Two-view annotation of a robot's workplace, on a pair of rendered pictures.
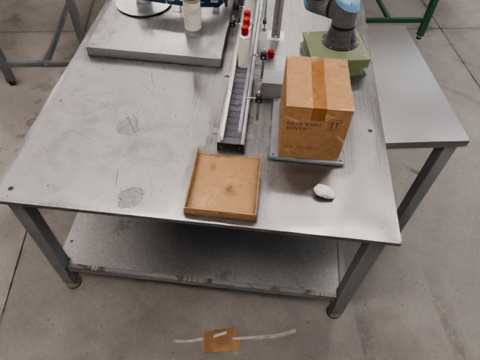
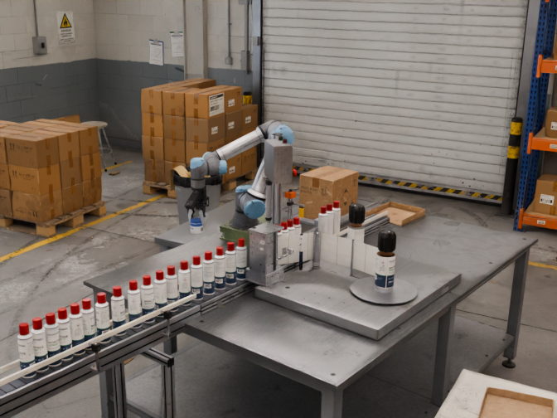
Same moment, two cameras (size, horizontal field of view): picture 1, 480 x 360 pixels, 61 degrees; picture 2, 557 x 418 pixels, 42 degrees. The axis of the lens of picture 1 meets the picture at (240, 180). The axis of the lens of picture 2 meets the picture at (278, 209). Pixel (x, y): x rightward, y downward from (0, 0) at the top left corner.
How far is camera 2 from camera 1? 532 cm
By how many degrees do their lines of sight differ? 104
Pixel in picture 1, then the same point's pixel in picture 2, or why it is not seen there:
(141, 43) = (409, 264)
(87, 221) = (488, 345)
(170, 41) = not seen: hidden behind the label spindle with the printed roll
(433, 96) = (220, 211)
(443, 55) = not seen: outside the picture
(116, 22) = (423, 282)
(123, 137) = (447, 240)
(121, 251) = (463, 325)
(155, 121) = (421, 240)
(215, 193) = (403, 215)
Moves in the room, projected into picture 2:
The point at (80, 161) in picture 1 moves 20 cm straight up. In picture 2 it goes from (479, 238) to (482, 205)
